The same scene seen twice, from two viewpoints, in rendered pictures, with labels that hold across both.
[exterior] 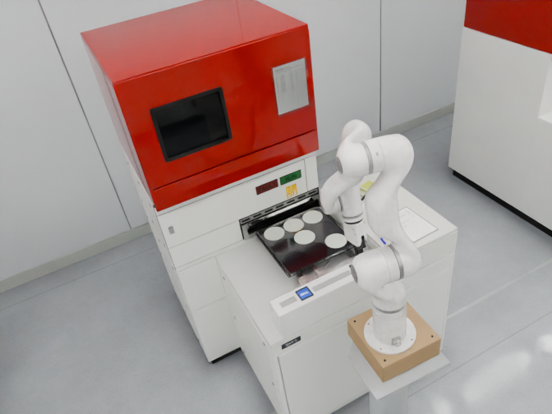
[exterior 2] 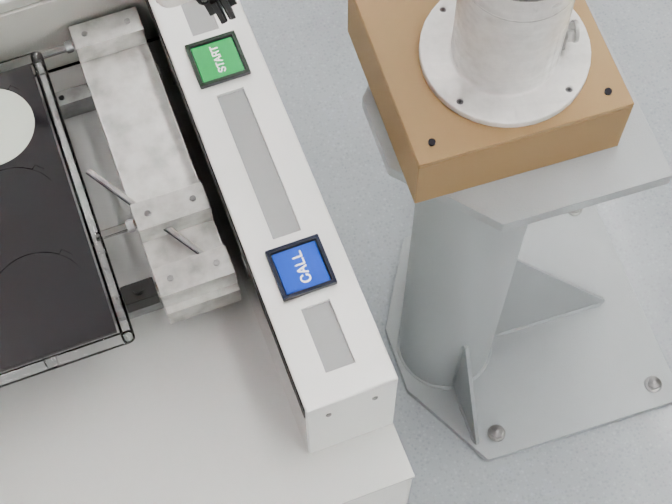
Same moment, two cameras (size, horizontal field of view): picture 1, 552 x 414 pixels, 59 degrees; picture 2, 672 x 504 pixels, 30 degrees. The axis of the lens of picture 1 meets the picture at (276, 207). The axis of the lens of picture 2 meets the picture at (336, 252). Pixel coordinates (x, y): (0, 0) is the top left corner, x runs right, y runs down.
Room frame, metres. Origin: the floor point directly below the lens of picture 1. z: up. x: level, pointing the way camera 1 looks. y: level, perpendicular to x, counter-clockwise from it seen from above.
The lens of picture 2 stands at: (1.31, 0.45, 2.08)
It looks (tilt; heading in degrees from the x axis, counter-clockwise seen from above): 65 degrees down; 271
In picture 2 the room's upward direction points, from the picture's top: 1 degrees counter-clockwise
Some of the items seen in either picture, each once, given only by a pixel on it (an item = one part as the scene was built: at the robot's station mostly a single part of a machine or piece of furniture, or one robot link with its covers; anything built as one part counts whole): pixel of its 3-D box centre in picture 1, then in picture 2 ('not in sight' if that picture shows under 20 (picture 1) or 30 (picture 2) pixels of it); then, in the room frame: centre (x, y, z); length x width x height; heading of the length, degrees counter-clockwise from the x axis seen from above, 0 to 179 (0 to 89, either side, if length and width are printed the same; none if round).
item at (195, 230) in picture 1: (245, 208); not in sight; (1.90, 0.15, 1.02); 0.82 x 0.03 x 0.40; 111
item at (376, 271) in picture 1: (379, 278); not in sight; (1.13, -0.30, 1.22); 0.19 x 0.12 x 0.24; 98
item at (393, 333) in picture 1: (388, 317); (513, 5); (1.13, -0.34, 1.01); 0.19 x 0.19 x 0.18
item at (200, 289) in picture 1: (239, 258); not in sight; (2.22, 0.27, 0.41); 0.82 x 0.71 x 0.82; 111
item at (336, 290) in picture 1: (333, 292); (260, 189); (1.40, -0.18, 0.89); 0.55 x 0.09 x 0.14; 111
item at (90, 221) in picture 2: (324, 259); (80, 189); (1.59, -0.18, 0.90); 0.38 x 0.01 x 0.01; 111
